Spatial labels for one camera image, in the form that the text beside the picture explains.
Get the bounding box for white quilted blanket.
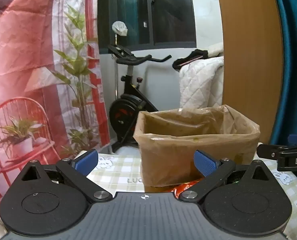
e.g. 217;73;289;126
179;55;224;110

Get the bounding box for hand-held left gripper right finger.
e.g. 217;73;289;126
180;150;276;202

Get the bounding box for black garment with pink trim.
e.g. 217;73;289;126
172;49;209;71

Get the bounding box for white bag on pole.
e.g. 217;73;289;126
112;21;128;37

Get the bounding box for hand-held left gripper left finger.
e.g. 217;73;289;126
20;149;113;203

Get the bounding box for black exercise bike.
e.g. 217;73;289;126
108;44;173;153

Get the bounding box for teal curtain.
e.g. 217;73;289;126
269;0;297;146

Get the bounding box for printed wall cloth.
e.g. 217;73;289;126
0;0;109;220

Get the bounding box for wooden board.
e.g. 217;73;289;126
215;0;284;143

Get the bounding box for white fluffy cloth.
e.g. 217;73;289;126
207;42;224;57

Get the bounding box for cardboard box with plastic liner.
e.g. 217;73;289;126
133;104;261;187

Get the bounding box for red snack packet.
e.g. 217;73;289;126
172;180;203;197

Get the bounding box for checked tablecloth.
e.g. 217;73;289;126
85;150;297;240

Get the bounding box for dark window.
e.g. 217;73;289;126
97;0;197;55

